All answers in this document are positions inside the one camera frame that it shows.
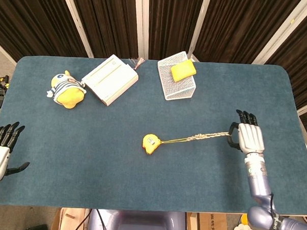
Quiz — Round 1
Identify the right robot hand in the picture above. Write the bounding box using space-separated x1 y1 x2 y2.
226 109 267 155

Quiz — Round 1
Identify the yellow tape measure with rope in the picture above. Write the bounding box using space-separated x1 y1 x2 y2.
141 128 233 159

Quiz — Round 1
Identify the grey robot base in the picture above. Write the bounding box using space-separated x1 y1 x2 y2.
87 208 187 230

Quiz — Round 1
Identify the light wooden crate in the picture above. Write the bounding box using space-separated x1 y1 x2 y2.
50 206 91 230

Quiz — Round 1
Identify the blue table mat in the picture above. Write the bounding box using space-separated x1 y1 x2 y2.
0 53 307 219

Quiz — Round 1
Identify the yellow sponge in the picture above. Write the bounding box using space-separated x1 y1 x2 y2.
169 57 198 84

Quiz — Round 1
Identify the cardboard box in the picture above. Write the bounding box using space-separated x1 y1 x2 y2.
186 212 229 230

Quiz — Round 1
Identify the yellow striped plush toy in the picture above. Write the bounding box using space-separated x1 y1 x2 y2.
45 69 88 110

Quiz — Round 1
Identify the pink tassel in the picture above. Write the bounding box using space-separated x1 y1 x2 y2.
128 56 146 70

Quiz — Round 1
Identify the white closed book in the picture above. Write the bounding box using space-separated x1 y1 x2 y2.
80 53 140 108

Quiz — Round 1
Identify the dark brown curtain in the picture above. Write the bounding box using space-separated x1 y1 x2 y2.
0 0 307 132

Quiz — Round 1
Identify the white wire mesh basket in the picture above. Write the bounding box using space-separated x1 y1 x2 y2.
156 49 198 102

